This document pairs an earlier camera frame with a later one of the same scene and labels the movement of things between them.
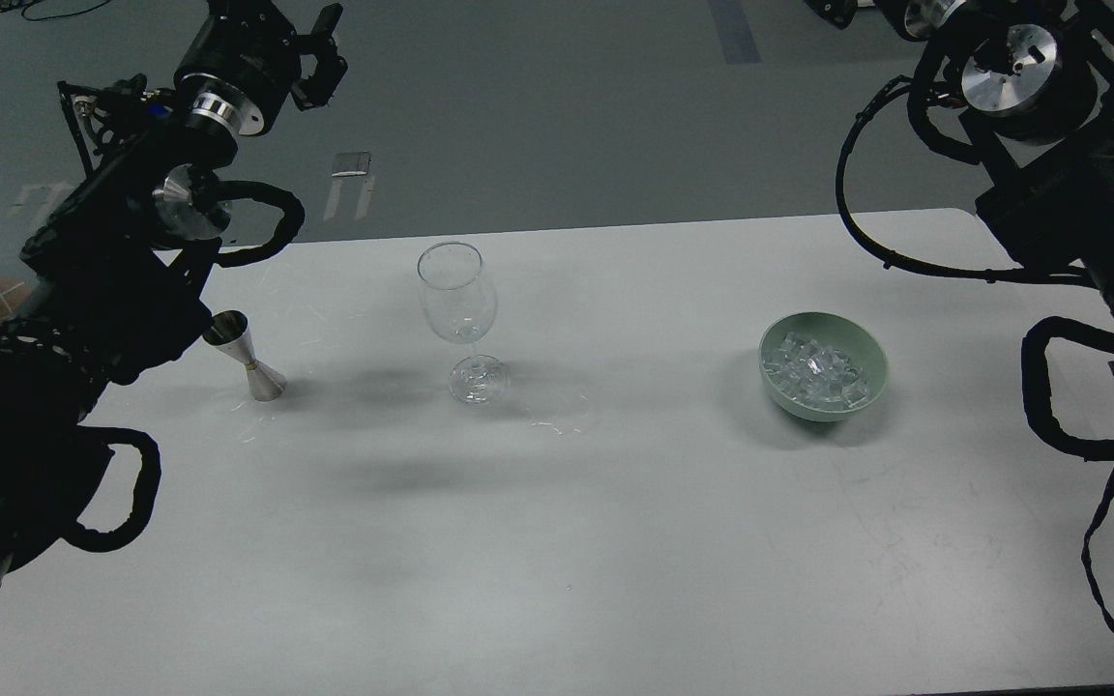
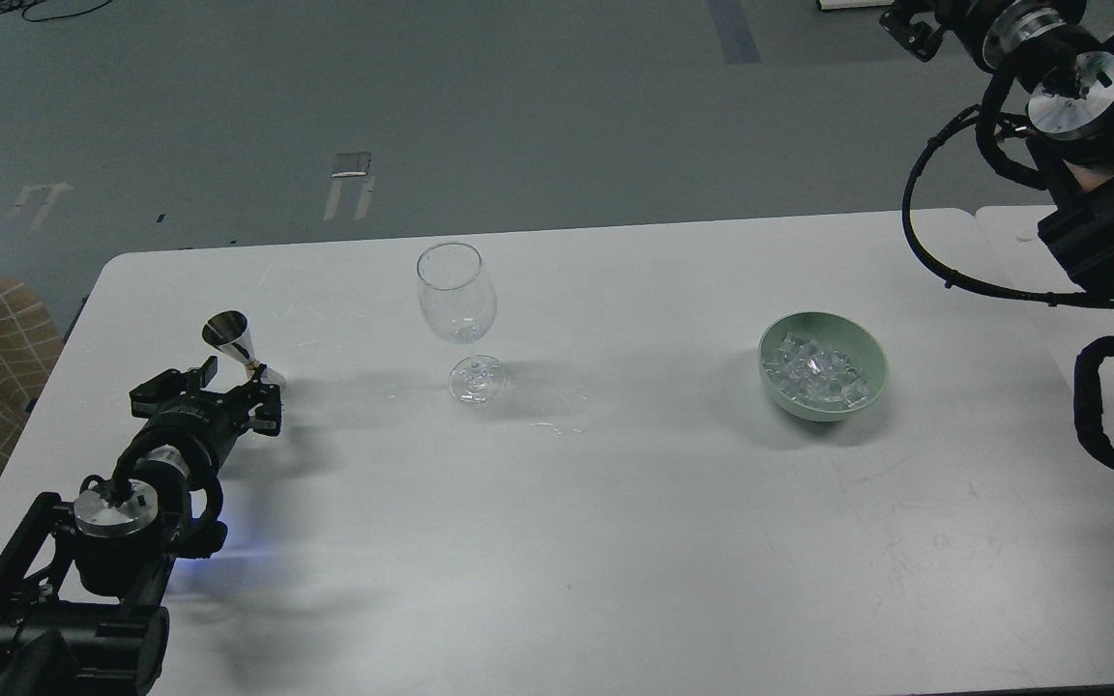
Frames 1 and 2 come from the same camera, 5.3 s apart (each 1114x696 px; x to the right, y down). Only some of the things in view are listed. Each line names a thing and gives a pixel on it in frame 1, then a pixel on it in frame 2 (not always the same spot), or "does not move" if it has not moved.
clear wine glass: x=459 y=297 does not move
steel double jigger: x=229 y=331 does not move
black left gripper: x=242 y=63 -> x=196 y=433
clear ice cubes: x=810 y=373 does not move
